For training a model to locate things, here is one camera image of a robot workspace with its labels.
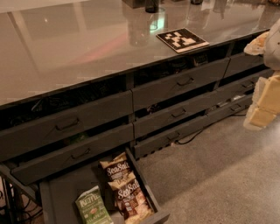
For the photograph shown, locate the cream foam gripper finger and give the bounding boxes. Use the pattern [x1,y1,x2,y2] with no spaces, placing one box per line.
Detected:
[244,31,269,56]
[243,71,280,130]

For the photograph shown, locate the green jalapeno chip bag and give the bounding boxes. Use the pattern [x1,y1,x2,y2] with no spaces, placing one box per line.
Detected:
[75,185,114,224]

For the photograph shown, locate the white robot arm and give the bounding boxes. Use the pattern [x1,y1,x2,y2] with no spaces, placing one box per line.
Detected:
[243,19,280,130]

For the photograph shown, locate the top right grey drawer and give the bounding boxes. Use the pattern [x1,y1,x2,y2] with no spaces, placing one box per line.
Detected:
[224,53,263,78]

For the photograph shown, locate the grey drawer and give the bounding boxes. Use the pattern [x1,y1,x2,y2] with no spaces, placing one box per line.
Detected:
[206,94,252,123]
[0,91,133,161]
[134,114,213,159]
[224,53,263,78]
[11,123,134,185]
[132,58,229,111]
[217,69,273,100]
[134,91,218,138]

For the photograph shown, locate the bottom right grey drawer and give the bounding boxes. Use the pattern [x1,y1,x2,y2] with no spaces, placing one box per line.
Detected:
[206,94,252,123]

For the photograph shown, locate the middle right grey drawer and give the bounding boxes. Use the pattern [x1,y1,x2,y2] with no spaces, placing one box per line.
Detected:
[217,69,273,100]

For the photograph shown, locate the middle centre grey drawer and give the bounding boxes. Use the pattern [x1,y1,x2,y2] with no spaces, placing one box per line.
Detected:
[134,91,218,138]

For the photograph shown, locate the top centre grey drawer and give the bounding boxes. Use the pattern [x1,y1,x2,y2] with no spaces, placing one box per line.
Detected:
[132,58,229,111]

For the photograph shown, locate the dark bottle on counter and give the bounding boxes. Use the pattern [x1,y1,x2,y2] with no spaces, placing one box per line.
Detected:
[144,0,159,13]

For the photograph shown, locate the bottom centre grey drawer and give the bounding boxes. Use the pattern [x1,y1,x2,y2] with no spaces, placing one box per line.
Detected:
[134,114,213,159]

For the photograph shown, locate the dark box on counter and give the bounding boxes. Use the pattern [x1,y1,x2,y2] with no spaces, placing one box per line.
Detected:
[122,0,145,9]

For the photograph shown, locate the middle left grey drawer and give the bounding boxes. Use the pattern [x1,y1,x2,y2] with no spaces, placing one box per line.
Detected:
[11,123,134,185]

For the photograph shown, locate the upper sea salt chip bag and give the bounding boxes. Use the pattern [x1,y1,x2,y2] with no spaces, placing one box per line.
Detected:
[100,152,132,181]

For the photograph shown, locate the sea salt chip bag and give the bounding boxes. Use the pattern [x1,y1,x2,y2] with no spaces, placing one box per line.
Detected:
[108,171,153,224]
[100,152,132,181]

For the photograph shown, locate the lower sea salt chip bag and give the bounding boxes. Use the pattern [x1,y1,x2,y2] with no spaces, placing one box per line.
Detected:
[108,171,153,224]

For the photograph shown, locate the top left grey drawer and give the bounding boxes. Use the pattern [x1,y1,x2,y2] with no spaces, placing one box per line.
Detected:
[0,91,133,161]

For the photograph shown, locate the open bottom left drawer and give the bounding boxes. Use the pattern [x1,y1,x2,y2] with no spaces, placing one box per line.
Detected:
[40,149,169,224]

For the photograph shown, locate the black white fiducial marker tile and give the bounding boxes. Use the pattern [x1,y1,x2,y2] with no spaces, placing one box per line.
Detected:
[157,28,209,53]

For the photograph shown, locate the black floor cable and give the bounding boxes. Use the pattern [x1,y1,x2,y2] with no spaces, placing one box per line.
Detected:
[174,112,249,146]

